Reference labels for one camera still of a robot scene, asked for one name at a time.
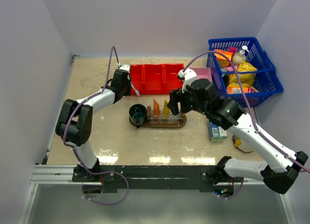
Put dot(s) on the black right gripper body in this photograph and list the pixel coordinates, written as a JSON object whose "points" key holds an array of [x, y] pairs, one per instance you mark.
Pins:
{"points": [[188, 102]]}

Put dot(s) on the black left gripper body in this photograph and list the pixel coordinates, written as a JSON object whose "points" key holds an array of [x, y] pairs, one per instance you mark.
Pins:
{"points": [[127, 87]]}

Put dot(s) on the yellow toothpaste tube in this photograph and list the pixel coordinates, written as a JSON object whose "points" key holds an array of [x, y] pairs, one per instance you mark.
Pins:
{"points": [[166, 110]]}

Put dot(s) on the orange toothpaste tube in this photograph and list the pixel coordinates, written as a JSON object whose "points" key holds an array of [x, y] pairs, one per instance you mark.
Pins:
{"points": [[156, 108]]}

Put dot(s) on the dark green mug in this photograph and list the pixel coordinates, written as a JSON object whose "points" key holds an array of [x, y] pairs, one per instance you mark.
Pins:
{"points": [[138, 115]]}

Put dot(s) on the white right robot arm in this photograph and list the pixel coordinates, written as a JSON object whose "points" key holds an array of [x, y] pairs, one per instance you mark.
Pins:
{"points": [[280, 166]]}

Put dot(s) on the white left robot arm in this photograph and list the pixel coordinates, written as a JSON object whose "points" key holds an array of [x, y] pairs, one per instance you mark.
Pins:
{"points": [[74, 124]]}

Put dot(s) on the oval wooden tray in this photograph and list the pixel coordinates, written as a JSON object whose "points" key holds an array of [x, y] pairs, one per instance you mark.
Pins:
{"points": [[149, 125]]}

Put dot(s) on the red bin right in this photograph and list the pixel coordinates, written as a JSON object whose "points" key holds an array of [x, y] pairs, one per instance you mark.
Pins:
{"points": [[172, 81]]}

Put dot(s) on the red bin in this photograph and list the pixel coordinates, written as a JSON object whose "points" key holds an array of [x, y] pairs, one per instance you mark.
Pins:
{"points": [[137, 73], [153, 80], [172, 81]]}

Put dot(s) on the red bin left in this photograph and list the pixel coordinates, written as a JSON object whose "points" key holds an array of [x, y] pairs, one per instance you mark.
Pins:
{"points": [[137, 73]]}

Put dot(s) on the pink drawer box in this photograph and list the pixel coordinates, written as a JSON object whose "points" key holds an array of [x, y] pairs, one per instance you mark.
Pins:
{"points": [[202, 72]]}

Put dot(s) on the red bin middle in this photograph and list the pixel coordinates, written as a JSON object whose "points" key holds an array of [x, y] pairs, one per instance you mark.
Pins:
{"points": [[153, 80]]}

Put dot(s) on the orange box lower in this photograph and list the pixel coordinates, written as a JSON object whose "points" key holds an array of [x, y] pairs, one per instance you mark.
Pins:
{"points": [[237, 89]]}

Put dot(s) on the green blue carton box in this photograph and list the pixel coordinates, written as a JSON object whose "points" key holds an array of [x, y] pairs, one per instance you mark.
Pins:
{"points": [[216, 133]]}

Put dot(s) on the orange snack box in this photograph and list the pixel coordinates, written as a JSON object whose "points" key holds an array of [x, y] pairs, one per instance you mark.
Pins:
{"points": [[222, 57]]}

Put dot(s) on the yellow chips bag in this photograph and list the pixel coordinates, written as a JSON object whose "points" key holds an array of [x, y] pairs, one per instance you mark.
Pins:
{"points": [[246, 74]]}

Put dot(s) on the beige pump soap bottle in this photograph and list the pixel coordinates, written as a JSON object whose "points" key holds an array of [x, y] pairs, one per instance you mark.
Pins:
{"points": [[239, 56]]}

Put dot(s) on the pink small package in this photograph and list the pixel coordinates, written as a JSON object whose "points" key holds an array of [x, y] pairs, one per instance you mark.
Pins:
{"points": [[232, 50]]}

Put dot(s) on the blue plastic basket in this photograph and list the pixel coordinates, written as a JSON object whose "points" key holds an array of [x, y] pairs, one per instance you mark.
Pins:
{"points": [[266, 81]]}

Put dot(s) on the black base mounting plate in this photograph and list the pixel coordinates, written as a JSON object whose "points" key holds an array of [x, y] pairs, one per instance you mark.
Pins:
{"points": [[193, 177]]}

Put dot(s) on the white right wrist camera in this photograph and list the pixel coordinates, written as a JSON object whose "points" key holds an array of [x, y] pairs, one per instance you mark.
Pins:
{"points": [[187, 77]]}

